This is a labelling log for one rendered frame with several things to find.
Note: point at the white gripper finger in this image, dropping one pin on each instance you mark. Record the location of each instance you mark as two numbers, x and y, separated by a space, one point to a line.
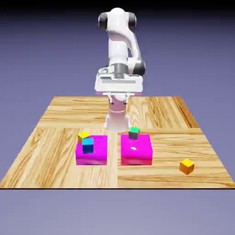
111 99
125 99

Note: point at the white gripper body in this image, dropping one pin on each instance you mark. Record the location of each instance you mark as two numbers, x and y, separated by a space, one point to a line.
119 84

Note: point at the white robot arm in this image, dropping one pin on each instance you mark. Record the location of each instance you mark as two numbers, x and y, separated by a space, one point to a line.
117 36

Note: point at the small green cube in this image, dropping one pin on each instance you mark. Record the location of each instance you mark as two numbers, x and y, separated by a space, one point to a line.
133 133

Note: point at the small yellow cube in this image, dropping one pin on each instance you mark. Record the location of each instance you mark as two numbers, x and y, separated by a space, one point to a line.
82 136
186 166

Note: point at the small blue cube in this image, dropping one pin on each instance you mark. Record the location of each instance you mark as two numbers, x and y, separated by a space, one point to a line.
88 145

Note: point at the large magenta box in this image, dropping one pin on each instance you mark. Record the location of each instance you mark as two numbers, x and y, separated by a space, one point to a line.
91 152
136 149

